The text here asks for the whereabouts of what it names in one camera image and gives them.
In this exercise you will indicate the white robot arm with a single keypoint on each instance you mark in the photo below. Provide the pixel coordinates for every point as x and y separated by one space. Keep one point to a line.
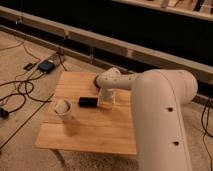
156 98

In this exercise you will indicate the black rectangular eraser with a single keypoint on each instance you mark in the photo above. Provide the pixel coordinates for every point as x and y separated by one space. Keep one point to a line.
87 102

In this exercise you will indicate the wooden table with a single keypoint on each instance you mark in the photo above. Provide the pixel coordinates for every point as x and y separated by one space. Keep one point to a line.
90 129

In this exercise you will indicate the small black device on floor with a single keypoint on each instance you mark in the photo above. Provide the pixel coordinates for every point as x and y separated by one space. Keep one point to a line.
29 66

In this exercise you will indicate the blue black electronics box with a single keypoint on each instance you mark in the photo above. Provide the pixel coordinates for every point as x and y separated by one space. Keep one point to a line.
46 66

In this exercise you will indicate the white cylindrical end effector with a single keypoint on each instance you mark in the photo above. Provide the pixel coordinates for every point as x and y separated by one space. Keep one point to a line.
106 98

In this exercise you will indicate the white paper cup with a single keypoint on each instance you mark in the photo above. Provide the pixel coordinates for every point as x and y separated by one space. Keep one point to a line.
63 108

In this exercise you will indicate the long wooden shelf rail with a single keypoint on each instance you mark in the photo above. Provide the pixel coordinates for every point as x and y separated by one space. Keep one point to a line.
202 72

